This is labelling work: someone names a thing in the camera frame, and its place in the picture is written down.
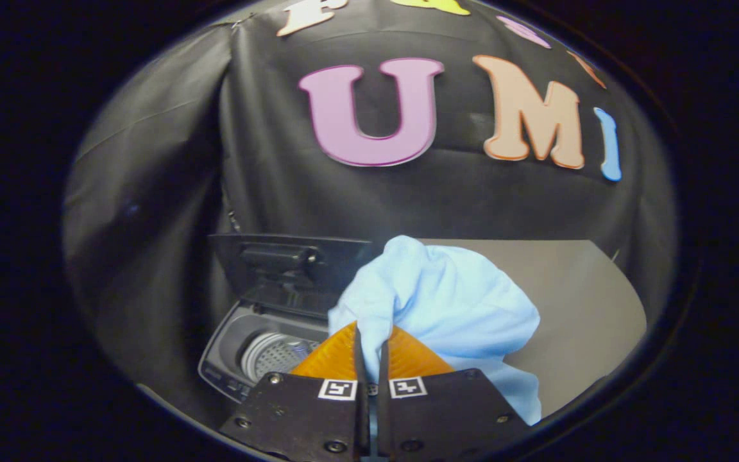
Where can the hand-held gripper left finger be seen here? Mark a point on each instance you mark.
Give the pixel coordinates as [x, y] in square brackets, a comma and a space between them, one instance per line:
[362, 372]

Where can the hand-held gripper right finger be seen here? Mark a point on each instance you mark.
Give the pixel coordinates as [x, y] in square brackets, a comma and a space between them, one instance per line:
[383, 372]

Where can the light blue garment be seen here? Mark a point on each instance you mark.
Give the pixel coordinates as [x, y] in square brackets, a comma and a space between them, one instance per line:
[446, 301]

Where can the black backdrop cloth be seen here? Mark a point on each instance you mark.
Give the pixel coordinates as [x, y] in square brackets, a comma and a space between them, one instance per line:
[267, 167]

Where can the beige cabinet with dark frame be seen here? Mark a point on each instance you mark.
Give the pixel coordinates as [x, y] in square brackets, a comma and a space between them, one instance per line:
[581, 308]

